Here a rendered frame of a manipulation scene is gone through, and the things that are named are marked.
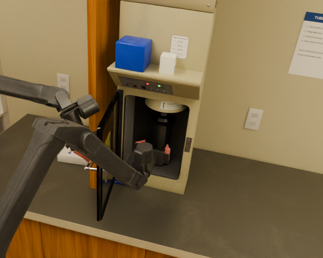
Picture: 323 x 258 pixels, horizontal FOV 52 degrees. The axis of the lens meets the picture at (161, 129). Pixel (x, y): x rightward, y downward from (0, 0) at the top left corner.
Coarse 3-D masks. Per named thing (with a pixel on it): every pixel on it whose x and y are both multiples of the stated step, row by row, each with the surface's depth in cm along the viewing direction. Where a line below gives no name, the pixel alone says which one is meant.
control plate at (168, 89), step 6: (120, 78) 116; (126, 78) 114; (132, 78) 113; (126, 84) 120; (132, 84) 119; (138, 84) 117; (144, 84) 116; (150, 84) 115; (156, 84) 113; (162, 84) 112; (150, 90) 120; (156, 90) 119; (162, 90) 117; (168, 90) 116
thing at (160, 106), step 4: (148, 100) 132; (152, 100) 130; (156, 100) 129; (160, 100) 129; (148, 104) 132; (152, 104) 130; (156, 104) 129; (160, 104) 129; (164, 104) 128; (168, 104) 128; (172, 104) 129; (176, 104) 129; (180, 104) 131; (152, 108) 130; (156, 108) 129; (160, 108) 129; (164, 108) 128; (168, 108) 128; (172, 108) 129; (176, 108) 130; (180, 108) 131; (184, 108) 132; (164, 112) 129; (168, 112) 129; (172, 112) 129; (176, 112) 130
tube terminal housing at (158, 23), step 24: (120, 24) 115; (144, 24) 113; (168, 24) 111; (192, 24) 109; (168, 48) 115; (192, 48) 113; (144, 96) 126; (168, 96) 124; (192, 120) 126; (192, 144) 136
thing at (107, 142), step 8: (112, 112) 117; (112, 120) 120; (104, 128) 107; (112, 128) 122; (96, 136) 100; (104, 136) 108; (112, 136) 124; (104, 144) 110; (112, 144) 126; (104, 176) 117; (112, 176) 136; (104, 184) 119; (104, 192) 122; (104, 200) 124
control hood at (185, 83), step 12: (120, 72) 111; (132, 72) 110; (144, 72) 110; (156, 72) 112; (180, 72) 114; (192, 72) 115; (120, 84) 122; (168, 84) 111; (180, 84) 109; (192, 84) 107; (180, 96) 119; (192, 96) 116
